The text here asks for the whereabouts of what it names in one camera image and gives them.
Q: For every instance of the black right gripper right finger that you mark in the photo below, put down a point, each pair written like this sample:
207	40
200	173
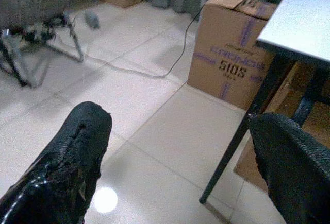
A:
296	167

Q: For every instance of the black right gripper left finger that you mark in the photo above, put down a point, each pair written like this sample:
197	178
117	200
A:
59	172

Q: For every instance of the plain brown cardboard box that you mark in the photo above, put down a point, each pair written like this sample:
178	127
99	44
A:
288	121

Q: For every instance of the cardboard box with purple print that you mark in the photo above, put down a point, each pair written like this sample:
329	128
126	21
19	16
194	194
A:
227	61

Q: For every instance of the white table with black legs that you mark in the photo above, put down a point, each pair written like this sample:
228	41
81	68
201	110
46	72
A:
296	18

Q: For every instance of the grey chair with metal frame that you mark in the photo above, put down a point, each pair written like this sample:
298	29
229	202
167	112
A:
28	20

